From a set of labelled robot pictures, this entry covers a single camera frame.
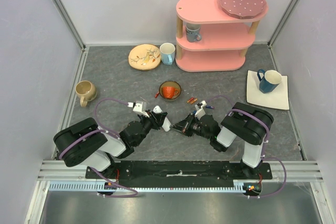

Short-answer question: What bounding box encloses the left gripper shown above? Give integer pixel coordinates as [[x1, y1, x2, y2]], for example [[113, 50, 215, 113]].
[[134, 109, 168, 146]]

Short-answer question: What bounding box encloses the white remote control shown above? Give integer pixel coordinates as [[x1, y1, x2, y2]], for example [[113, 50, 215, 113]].
[[153, 105, 172, 132]]

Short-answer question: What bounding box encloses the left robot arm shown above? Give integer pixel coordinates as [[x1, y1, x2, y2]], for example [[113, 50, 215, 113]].
[[53, 106, 171, 178]]

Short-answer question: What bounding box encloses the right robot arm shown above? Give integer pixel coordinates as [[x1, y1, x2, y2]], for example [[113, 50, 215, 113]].
[[171, 100, 274, 179]]

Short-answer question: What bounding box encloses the orange cup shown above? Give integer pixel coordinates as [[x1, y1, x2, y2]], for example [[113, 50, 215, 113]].
[[162, 86, 180, 99]]

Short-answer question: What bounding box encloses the yellow floral plate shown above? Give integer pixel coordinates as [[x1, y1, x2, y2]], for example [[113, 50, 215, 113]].
[[128, 44, 161, 71]]

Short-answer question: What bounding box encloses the light blue mug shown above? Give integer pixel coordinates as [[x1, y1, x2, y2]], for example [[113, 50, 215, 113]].
[[160, 42, 175, 65]]

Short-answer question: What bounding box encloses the beige mug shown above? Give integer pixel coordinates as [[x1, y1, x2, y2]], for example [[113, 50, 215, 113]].
[[75, 80, 97, 107]]

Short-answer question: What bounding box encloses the grey mug on shelf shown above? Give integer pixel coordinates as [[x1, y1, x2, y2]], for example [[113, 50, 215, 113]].
[[185, 23, 202, 42]]

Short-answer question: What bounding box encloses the pink three-tier shelf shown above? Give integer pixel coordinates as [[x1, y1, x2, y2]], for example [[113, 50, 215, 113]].
[[175, 0, 268, 72]]

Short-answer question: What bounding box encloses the dark blue mug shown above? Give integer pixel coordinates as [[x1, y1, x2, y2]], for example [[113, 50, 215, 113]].
[[257, 69, 282, 93]]

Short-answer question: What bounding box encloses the white square plate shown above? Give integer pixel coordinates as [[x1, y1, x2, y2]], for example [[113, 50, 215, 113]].
[[246, 70, 289, 110]]

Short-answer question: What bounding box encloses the pink dotted plate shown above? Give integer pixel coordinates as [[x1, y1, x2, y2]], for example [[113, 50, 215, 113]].
[[219, 0, 267, 19]]

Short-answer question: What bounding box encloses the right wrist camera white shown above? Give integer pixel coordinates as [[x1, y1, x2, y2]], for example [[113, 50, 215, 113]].
[[193, 100, 207, 120]]

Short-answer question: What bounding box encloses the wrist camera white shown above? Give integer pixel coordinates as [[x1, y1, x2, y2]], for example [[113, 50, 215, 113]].
[[128, 101, 147, 116], [193, 100, 207, 120]]

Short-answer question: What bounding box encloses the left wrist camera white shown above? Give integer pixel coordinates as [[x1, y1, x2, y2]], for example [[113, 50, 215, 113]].
[[128, 101, 147, 116]]

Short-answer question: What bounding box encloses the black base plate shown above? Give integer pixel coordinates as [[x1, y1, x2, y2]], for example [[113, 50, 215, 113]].
[[85, 159, 274, 188]]

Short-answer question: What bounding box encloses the white cable duct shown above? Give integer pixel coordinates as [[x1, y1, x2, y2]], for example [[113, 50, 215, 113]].
[[48, 181, 260, 194]]

